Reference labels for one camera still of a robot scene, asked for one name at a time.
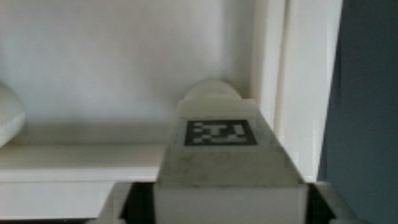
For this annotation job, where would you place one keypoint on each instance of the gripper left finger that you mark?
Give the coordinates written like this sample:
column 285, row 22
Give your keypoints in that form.
column 128, row 207

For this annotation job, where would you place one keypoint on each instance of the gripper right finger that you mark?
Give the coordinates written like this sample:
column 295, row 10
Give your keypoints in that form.
column 327, row 209

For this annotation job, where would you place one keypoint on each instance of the white table leg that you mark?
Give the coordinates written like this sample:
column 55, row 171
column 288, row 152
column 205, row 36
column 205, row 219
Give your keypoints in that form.
column 228, row 181

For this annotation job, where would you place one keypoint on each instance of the white square tabletop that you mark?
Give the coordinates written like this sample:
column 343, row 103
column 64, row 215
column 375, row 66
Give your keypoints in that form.
column 102, row 58

